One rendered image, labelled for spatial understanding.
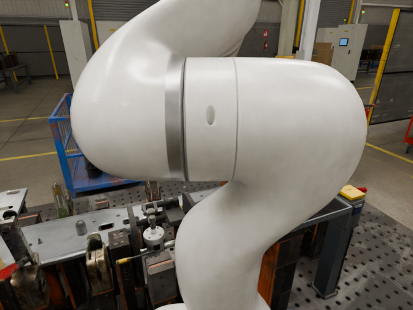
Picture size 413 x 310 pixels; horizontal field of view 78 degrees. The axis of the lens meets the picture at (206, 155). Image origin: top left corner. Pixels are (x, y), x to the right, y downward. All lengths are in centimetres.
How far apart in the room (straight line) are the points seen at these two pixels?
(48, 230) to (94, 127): 91
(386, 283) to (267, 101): 125
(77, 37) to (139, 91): 840
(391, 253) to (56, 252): 139
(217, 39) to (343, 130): 13
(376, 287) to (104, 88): 129
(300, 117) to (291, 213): 8
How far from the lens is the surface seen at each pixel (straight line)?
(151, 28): 21
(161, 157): 18
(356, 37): 1113
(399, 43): 551
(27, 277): 86
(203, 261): 26
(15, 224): 79
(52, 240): 103
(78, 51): 858
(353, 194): 94
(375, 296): 131
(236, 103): 17
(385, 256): 150
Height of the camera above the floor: 161
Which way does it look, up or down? 25 degrees down
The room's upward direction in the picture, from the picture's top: straight up
